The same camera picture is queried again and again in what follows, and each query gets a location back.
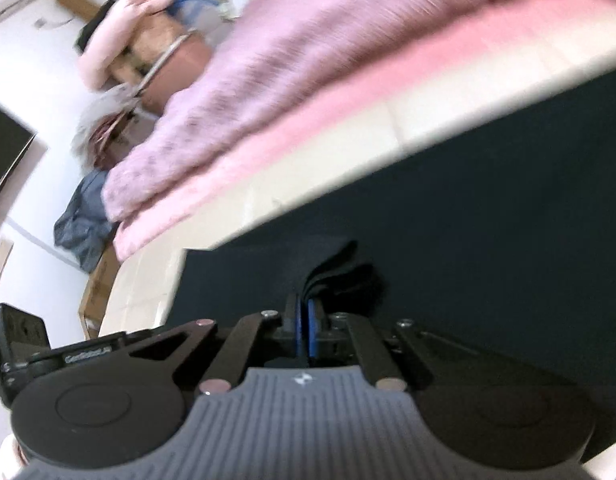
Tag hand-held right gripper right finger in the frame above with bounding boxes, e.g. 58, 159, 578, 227
308, 296, 489, 393

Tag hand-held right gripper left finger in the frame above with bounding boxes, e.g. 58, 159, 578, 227
128, 292, 309, 396

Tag black pants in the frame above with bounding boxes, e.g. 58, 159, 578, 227
163, 62, 616, 466

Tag cardboard box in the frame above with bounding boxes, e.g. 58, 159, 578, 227
78, 245, 121, 338

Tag blue-grey plastic bag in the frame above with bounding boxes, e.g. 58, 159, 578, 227
54, 169, 119, 272

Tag thin pink sheet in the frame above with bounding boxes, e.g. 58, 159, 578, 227
113, 0, 616, 261

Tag grey cloth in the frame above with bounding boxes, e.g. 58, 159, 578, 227
72, 82, 144, 171

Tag pink fluffy blanket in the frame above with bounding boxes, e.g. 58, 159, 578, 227
102, 0, 616, 223

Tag pink storage box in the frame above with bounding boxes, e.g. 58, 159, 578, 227
138, 35, 211, 113

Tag folded pink quilt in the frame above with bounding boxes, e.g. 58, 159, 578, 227
78, 0, 179, 93

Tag black folded cloth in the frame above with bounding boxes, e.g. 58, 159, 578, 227
75, 0, 120, 53

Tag blue white quilt bag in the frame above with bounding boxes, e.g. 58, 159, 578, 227
165, 0, 229, 31

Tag wall television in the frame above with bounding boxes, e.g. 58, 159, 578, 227
0, 100, 37, 206

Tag wooden post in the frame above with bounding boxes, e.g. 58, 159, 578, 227
57, 0, 106, 20

